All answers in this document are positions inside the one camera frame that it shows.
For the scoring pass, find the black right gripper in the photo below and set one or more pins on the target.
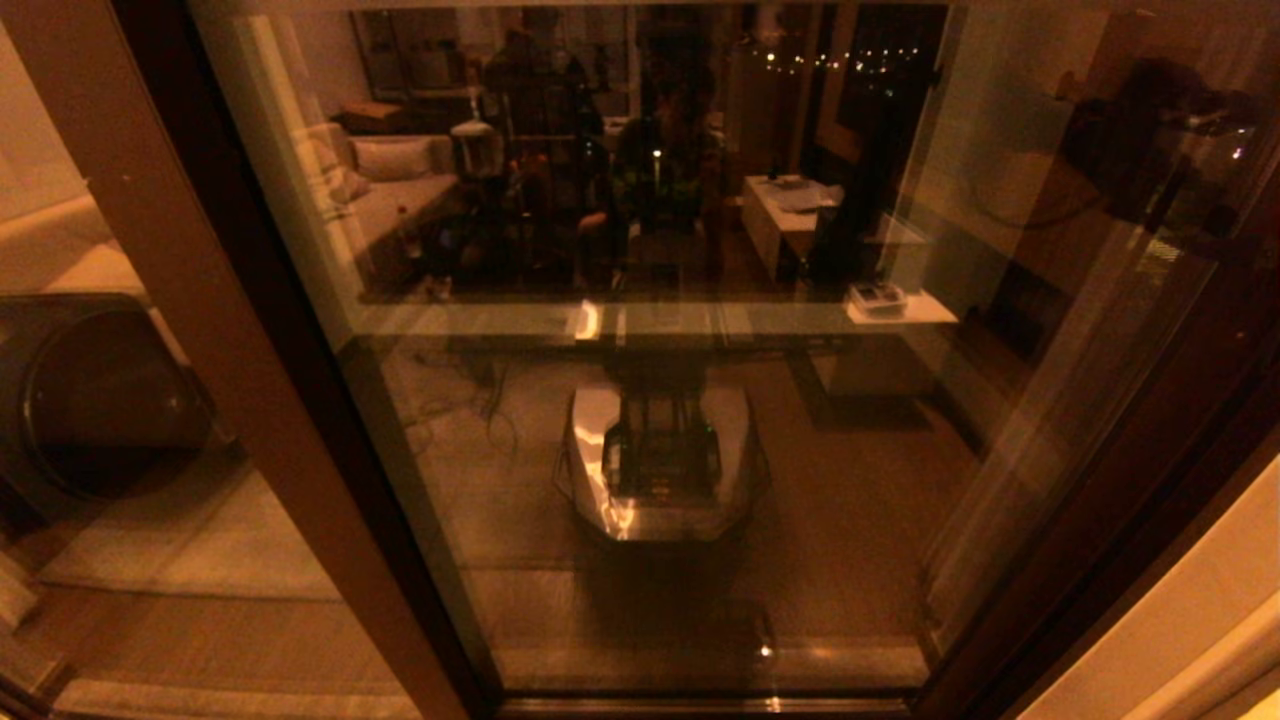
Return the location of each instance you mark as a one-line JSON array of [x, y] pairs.
[[1140, 150]]

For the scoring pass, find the brown framed sliding glass door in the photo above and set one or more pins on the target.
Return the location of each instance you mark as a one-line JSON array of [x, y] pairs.
[[850, 500]]

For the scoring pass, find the brown framed fixed glass panel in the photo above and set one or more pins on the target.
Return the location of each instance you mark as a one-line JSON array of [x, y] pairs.
[[225, 330]]

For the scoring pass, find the black railing wall bracket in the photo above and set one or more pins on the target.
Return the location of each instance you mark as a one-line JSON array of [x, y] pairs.
[[1068, 86], [937, 75]]

